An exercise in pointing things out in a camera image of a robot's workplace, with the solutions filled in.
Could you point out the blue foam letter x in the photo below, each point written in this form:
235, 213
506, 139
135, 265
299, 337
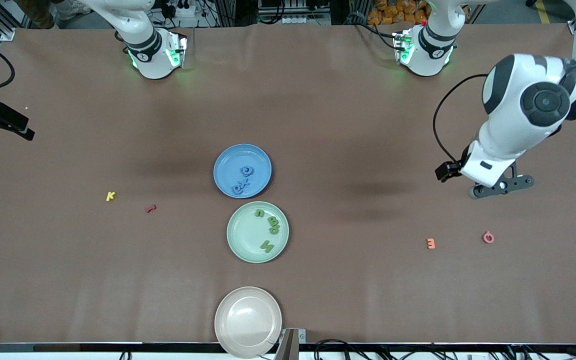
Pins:
244, 181

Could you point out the blue foam letter e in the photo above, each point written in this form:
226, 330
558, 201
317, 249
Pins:
242, 171

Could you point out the white power strip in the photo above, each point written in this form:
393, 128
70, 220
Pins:
185, 10
308, 20

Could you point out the pile of oranges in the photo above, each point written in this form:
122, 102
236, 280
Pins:
393, 12

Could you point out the light green plate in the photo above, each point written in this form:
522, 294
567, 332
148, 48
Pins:
248, 240

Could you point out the dark red foam letter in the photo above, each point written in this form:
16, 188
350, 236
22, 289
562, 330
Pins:
151, 208

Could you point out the person leg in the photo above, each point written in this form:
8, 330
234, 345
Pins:
43, 15

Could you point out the blue plate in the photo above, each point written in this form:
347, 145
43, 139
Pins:
255, 160

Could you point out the orange foam letter E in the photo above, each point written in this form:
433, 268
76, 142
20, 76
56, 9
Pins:
433, 244

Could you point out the beige plate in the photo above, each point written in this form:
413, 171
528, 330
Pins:
248, 320

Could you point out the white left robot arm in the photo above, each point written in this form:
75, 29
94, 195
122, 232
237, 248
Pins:
518, 120

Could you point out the yellow foam letter k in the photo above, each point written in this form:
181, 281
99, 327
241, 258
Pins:
110, 196

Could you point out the green foam letter B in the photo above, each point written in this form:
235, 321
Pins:
273, 220

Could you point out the blue foam letter g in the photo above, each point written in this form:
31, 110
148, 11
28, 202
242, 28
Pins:
235, 189

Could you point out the green foam letter N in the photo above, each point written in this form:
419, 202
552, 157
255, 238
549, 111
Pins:
256, 213
267, 246

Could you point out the grey metal post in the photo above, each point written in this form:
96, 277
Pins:
290, 345

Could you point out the aluminium frame profile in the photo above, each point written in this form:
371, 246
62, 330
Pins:
7, 34

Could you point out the brown table cover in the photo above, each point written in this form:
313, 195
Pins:
343, 125

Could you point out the green foam letter g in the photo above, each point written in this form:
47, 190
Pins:
271, 231

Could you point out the pink foam letter Q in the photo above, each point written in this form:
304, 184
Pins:
484, 238

